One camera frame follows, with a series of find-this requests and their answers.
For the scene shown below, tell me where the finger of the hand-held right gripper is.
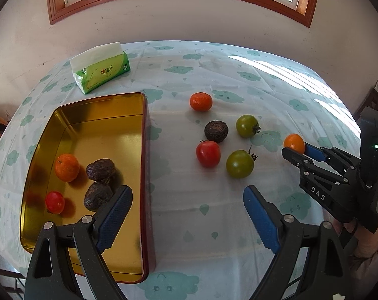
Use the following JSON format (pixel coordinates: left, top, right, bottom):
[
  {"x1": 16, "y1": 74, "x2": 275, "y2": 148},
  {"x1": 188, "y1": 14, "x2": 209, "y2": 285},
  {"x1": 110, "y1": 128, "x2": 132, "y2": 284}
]
[
  {"x1": 304, "y1": 143, "x2": 361, "y2": 176},
  {"x1": 282, "y1": 147, "x2": 349, "y2": 183}
]

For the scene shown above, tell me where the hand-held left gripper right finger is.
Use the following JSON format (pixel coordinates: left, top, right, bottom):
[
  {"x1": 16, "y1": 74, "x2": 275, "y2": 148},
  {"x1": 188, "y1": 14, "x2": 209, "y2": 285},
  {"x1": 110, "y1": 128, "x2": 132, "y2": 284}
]
[{"x1": 243, "y1": 185, "x2": 354, "y2": 300}]

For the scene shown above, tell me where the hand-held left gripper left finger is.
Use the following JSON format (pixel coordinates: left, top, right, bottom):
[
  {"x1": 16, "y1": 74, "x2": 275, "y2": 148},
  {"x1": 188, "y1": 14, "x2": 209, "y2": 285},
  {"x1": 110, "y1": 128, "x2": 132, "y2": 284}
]
[{"x1": 24, "y1": 185, "x2": 134, "y2": 300}]

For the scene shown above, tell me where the medium orange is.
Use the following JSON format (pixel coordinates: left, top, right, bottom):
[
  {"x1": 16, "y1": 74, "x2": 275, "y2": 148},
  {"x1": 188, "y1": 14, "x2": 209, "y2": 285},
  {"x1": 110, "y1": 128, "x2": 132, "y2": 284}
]
[{"x1": 283, "y1": 134, "x2": 306, "y2": 155}]

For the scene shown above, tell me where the large dark wrinkled passion fruit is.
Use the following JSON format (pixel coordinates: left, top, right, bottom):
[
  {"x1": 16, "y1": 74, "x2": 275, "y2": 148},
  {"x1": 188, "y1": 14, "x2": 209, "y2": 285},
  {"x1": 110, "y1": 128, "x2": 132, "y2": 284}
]
[
  {"x1": 83, "y1": 182, "x2": 115, "y2": 211},
  {"x1": 85, "y1": 159, "x2": 117, "y2": 182}
]

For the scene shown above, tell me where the green tomato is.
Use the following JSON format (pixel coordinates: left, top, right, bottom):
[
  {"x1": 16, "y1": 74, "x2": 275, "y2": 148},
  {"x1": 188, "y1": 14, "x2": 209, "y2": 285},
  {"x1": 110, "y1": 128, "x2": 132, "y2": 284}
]
[
  {"x1": 225, "y1": 145, "x2": 258, "y2": 180},
  {"x1": 236, "y1": 114, "x2": 261, "y2": 138}
]

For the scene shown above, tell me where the red tomato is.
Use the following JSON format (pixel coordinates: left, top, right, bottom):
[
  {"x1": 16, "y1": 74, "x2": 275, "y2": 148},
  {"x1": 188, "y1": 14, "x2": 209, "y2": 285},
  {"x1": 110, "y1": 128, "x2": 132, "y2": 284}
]
[
  {"x1": 196, "y1": 140, "x2": 222, "y2": 168},
  {"x1": 45, "y1": 191, "x2": 65, "y2": 215}
]

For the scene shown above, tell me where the large orange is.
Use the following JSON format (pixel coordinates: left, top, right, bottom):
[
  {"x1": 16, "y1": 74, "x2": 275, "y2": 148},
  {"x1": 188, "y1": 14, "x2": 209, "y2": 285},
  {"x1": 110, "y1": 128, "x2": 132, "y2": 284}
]
[{"x1": 55, "y1": 153, "x2": 80, "y2": 183}]

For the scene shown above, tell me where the red and gold tin box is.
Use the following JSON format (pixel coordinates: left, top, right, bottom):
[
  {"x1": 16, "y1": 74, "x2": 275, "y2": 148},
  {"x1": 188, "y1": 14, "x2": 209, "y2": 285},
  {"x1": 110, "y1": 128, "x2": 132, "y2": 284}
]
[{"x1": 19, "y1": 92, "x2": 157, "y2": 285}]

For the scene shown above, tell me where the small dark wrinkled passion fruit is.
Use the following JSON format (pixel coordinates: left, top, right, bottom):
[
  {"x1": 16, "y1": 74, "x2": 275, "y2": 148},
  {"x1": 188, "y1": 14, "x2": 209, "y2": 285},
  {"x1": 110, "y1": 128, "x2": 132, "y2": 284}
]
[{"x1": 204, "y1": 120, "x2": 230, "y2": 144}]

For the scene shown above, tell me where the person's right hand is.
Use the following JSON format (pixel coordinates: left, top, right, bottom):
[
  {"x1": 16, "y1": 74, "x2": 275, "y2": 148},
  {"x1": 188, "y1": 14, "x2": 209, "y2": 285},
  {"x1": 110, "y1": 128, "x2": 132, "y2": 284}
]
[{"x1": 343, "y1": 220, "x2": 378, "y2": 258}]

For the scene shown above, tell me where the cloud print tablecloth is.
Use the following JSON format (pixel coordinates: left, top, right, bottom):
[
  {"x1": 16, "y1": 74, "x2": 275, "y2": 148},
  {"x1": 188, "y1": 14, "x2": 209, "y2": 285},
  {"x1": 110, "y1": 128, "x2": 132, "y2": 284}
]
[{"x1": 0, "y1": 40, "x2": 363, "y2": 300}]

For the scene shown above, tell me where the dark wooden furniture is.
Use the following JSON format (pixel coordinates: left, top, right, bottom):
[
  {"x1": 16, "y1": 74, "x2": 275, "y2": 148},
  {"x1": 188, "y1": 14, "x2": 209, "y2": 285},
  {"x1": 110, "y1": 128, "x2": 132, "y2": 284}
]
[{"x1": 353, "y1": 87, "x2": 378, "y2": 122}]

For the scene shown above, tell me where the small tangerine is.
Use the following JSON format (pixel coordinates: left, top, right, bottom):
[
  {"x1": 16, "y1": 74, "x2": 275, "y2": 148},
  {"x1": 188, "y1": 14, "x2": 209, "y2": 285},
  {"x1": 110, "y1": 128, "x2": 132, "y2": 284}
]
[{"x1": 189, "y1": 92, "x2": 214, "y2": 112}]

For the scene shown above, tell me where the green tissue pack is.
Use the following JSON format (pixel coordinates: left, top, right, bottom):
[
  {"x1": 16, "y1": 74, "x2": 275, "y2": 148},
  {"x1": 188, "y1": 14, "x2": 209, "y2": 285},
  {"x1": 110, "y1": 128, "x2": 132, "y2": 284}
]
[{"x1": 69, "y1": 41, "x2": 131, "y2": 96}]

